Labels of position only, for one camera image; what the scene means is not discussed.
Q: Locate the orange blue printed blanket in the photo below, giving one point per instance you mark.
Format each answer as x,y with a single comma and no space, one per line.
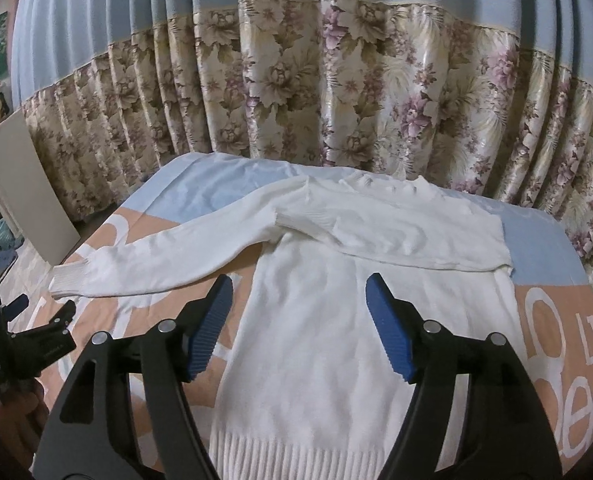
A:
541,260

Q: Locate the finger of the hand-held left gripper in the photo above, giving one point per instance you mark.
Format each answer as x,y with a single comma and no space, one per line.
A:
62,316
18,304

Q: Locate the blue cloth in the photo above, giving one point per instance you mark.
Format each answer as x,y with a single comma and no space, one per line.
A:
4,245

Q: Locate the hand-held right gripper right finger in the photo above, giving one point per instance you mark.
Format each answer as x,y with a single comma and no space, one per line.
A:
389,330

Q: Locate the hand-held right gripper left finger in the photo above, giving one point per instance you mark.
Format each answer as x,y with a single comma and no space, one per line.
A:
210,325

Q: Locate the person's left hand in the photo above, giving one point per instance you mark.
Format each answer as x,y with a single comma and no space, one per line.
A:
19,410

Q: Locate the white knit sweater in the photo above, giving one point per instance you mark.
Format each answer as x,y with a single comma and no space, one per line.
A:
316,360

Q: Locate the beige flat board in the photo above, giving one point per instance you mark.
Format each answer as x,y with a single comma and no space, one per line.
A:
31,195

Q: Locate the blue floral curtain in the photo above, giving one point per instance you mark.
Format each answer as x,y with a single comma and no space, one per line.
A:
326,85

